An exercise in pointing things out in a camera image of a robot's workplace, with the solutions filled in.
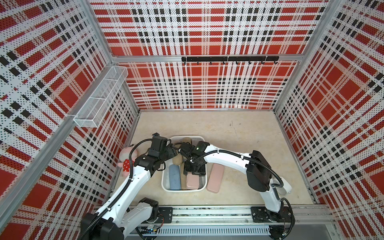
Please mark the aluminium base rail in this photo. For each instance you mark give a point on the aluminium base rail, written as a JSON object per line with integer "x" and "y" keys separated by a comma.
{"x": 301, "y": 222}

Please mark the black hook rail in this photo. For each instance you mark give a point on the black hook rail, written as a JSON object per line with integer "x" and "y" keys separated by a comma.
{"x": 260, "y": 59}

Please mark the white wire mesh basket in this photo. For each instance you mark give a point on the white wire mesh basket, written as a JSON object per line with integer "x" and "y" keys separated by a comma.
{"x": 102, "y": 96}

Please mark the pink case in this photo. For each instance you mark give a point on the pink case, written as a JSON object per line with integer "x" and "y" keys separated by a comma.
{"x": 215, "y": 179}
{"x": 192, "y": 182}

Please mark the tan case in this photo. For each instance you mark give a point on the tan case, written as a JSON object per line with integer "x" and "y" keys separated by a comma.
{"x": 183, "y": 179}

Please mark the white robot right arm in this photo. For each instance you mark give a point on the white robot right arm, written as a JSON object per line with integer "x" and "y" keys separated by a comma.
{"x": 260, "y": 175}

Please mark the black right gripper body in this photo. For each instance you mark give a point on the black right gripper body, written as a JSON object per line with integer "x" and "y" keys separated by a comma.
{"x": 196, "y": 168}

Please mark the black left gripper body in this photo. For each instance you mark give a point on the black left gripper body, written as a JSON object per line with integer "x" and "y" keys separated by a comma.
{"x": 169, "y": 152}

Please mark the pink plush toy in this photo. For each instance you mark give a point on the pink plush toy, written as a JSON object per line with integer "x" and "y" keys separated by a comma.
{"x": 124, "y": 162}

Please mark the grey fabric glasses case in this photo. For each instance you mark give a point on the grey fabric glasses case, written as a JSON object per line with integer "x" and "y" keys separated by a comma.
{"x": 202, "y": 182}

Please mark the white round device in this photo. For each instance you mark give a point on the white round device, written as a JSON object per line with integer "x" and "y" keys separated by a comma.
{"x": 286, "y": 188}

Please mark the blue case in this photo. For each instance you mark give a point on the blue case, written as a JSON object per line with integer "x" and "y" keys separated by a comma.
{"x": 174, "y": 178}

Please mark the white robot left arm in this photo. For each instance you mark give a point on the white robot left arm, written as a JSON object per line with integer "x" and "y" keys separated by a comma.
{"x": 113, "y": 220}

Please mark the beige case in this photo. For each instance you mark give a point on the beige case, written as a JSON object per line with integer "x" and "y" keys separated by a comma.
{"x": 187, "y": 140}
{"x": 178, "y": 160}

